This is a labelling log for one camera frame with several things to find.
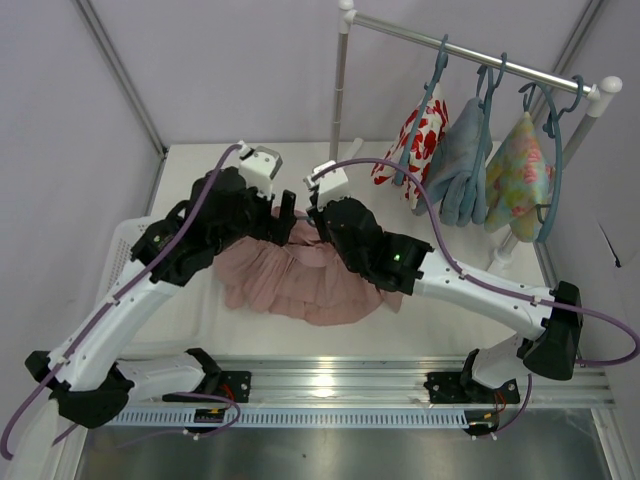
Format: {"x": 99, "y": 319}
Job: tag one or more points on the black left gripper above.
{"x": 273, "y": 220}

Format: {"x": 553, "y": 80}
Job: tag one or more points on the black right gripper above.
{"x": 323, "y": 220}

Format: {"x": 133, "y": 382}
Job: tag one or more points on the pink pleated skirt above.
{"x": 304, "y": 279}

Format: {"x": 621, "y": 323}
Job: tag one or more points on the blue plastic hanger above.
{"x": 309, "y": 218}

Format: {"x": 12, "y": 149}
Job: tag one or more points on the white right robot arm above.
{"x": 546, "y": 327}

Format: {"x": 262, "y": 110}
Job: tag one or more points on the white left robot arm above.
{"x": 87, "y": 377}

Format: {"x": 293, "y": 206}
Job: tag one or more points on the blue hanger with floral cloth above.
{"x": 425, "y": 100}

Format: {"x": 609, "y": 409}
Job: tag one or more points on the light blue towel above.
{"x": 457, "y": 173}

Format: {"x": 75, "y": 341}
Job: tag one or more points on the red floral white cloth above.
{"x": 386, "y": 175}

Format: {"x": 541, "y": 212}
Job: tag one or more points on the white plastic basket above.
{"x": 182, "y": 322}

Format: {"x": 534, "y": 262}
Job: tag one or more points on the yellow floral cloth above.
{"x": 515, "y": 176}

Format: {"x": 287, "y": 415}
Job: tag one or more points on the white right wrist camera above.
{"x": 327, "y": 182}

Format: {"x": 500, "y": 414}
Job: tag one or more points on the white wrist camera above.
{"x": 327, "y": 182}
{"x": 259, "y": 167}

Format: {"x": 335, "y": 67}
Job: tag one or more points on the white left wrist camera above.
{"x": 259, "y": 167}

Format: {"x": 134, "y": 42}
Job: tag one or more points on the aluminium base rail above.
{"x": 388, "y": 382}

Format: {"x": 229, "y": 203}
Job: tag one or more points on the white slotted cable duct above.
{"x": 250, "y": 417}

